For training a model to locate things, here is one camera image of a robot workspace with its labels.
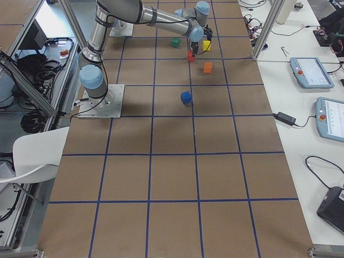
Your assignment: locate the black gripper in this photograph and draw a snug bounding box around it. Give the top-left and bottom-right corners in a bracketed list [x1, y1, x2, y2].
[190, 41, 199, 55]

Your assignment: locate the red wooden block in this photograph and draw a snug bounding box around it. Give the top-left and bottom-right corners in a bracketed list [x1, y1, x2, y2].
[187, 51, 195, 62]

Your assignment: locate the yellow wooden block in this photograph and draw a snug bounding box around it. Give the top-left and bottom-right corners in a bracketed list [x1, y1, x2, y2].
[202, 40, 211, 52]

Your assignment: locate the green wooden block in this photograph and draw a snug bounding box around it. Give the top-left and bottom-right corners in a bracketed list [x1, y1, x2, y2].
[171, 38, 181, 48]

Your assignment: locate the orange wooden block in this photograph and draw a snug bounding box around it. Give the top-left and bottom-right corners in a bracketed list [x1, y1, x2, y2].
[203, 62, 213, 74]

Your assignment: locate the blue wooden block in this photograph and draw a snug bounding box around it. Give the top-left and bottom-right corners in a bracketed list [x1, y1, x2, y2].
[181, 91, 192, 105]

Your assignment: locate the black power adapter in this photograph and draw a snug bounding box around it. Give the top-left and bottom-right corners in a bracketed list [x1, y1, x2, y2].
[273, 112, 296, 126]

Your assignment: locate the far teach pendant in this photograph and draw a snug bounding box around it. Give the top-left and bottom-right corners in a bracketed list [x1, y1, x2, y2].
[289, 57, 334, 89]

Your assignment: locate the teach pendant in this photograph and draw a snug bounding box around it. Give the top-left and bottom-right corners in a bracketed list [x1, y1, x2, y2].
[315, 97, 343, 142]
[289, 57, 334, 89]

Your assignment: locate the near teach pendant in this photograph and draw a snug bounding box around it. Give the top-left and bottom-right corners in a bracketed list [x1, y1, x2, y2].
[315, 97, 343, 142]

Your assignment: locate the white chair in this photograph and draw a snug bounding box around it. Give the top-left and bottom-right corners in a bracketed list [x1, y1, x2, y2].
[1, 127, 69, 184]

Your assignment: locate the black laptop device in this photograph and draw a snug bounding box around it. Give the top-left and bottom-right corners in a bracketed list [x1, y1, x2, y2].
[317, 187, 343, 234]

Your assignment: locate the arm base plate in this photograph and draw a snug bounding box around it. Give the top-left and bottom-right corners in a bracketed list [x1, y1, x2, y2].
[77, 84, 125, 119]
[109, 20, 134, 38]

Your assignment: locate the aluminium frame post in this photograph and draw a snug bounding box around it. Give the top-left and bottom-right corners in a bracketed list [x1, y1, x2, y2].
[252, 0, 288, 61]

